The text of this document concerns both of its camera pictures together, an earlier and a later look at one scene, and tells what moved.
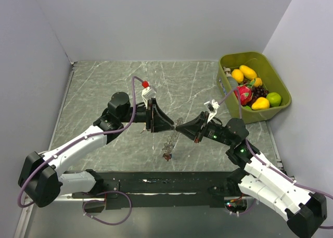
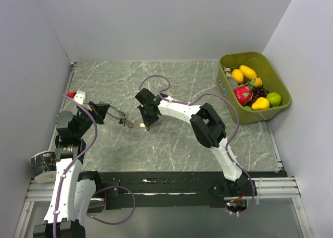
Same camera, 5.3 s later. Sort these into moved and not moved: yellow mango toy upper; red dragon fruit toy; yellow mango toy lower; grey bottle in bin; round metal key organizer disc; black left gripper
Moved: round metal key organizer disc; black left gripper
Not moved: grey bottle in bin; red dragon fruit toy; yellow mango toy lower; yellow mango toy upper
